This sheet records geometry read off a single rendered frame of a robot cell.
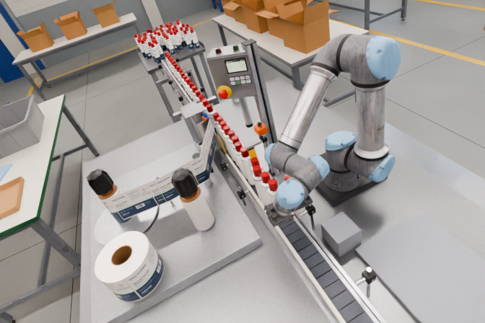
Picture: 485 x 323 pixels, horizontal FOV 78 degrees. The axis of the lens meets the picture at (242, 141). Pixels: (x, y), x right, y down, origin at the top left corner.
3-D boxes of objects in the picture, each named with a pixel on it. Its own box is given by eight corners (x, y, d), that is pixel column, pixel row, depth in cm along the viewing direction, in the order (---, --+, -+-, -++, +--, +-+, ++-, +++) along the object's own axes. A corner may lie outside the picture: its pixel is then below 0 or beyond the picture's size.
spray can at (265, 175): (265, 207, 128) (255, 173, 116) (276, 201, 129) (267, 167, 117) (271, 215, 124) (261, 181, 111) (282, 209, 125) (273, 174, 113)
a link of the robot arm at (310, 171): (301, 145, 96) (278, 168, 93) (330, 158, 88) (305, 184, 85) (307, 161, 101) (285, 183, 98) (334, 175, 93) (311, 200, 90)
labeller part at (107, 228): (94, 211, 151) (93, 210, 151) (152, 184, 157) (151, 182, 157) (96, 260, 127) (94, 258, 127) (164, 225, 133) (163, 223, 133)
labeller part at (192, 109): (179, 108, 161) (178, 107, 160) (198, 100, 163) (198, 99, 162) (185, 119, 150) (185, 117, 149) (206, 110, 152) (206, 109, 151)
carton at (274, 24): (256, 37, 321) (249, 1, 299) (299, 20, 332) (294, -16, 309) (277, 47, 286) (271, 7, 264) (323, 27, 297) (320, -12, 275)
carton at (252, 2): (239, 31, 353) (230, -3, 331) (271, 17, 363) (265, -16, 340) (255, 38, 319) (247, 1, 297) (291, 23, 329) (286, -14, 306)
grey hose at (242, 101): (245, 125, 145) (233, 86, 132) (251, 122, 145) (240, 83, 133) (247, 128, 142) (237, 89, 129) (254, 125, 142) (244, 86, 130)
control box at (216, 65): (224, 89, 133) (211, 47, 121) (262, 84, 128) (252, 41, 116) (219, 101, 125) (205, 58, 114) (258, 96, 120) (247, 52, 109)
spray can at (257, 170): (258, 202, 131) (247, 169, 119) (266, 195, 133) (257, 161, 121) (265, 208, 127) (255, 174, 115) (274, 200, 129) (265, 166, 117)
